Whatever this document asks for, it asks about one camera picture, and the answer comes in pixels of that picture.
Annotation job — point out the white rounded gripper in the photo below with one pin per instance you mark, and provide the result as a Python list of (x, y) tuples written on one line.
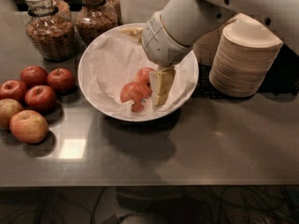
[(159, 45)]

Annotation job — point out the white box left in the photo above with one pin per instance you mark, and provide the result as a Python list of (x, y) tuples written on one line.
[(139, 11)]

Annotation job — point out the yellow-red apple front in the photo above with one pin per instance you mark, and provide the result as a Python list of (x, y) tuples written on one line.
[(29, 126)]

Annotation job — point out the front stack of paper bowls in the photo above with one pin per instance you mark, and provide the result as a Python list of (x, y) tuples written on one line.
[(244, 55)]

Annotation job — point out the stack of paper bowls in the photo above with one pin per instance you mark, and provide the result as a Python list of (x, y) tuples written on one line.
[(244, 55), (206, 46)]

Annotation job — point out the rear stack of paper bowls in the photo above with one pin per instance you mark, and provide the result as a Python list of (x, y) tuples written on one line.
[(206, 46)]

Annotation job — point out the large white bowl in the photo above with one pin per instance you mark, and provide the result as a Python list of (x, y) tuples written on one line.
[(93, 87)]

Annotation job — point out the white paper liner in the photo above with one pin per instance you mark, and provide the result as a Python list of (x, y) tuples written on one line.
[(118, 62)]

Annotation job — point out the yellowish apple left edge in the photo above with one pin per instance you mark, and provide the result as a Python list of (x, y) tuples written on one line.
[(8, 108)]

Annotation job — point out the red apple with sticker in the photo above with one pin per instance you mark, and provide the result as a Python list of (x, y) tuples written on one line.
[(136, 92)]

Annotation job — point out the front glass granola jar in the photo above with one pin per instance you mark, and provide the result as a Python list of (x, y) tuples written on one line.
[(50, 31)]

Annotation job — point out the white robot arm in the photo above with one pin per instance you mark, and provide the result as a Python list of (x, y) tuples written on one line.
[(187, 20)]

